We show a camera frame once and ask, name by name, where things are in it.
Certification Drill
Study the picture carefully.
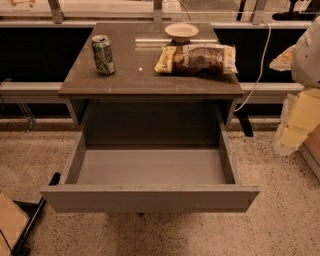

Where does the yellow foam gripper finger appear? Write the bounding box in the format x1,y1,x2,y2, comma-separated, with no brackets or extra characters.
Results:
273,88,320,156

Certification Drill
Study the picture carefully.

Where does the grey top drawer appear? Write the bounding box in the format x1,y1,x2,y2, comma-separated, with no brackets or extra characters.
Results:
39,99,260,214

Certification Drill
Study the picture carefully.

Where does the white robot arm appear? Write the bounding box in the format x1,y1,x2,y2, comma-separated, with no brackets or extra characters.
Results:
269,17,320,156

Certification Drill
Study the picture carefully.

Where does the grey drawer cabinet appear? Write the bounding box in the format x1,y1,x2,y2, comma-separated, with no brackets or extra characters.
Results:
58,23,243,123

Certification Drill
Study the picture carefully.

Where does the cardboard box right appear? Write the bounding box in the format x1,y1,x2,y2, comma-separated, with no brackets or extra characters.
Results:
299,125,320,181

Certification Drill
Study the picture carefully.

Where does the cardboard box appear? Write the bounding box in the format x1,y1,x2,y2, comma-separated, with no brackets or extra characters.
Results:
299,125,320,181
0,192,29,256

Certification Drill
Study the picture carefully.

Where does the chip bag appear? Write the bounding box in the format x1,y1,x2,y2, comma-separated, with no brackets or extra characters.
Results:
154,43,237,75

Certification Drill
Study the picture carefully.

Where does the beige paper bowl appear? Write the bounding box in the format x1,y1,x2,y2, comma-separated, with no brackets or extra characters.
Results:
165,23,199,43

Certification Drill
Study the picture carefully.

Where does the green soda can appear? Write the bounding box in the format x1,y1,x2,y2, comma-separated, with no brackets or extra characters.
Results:
91,35,115,75

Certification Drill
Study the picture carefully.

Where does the black rolling stand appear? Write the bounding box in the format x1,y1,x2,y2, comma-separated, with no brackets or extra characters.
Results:
11,172,62,256

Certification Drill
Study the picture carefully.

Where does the cardboard box left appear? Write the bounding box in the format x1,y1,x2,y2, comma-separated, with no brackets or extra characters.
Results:
0,192,29,256

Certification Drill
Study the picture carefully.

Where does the white cable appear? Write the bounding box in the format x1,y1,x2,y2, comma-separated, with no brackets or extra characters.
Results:
233,20,273,113

